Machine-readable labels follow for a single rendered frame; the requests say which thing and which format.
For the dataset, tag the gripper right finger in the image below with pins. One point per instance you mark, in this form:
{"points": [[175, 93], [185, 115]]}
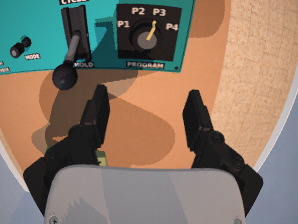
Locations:
{"points": [[212, 151]]}

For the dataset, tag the teal control panel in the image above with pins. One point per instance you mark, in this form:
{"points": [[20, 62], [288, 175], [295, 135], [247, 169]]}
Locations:
{"points": [[106, 30]]}

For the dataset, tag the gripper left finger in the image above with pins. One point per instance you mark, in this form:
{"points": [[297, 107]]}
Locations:
{"points": [[82, 139]]}

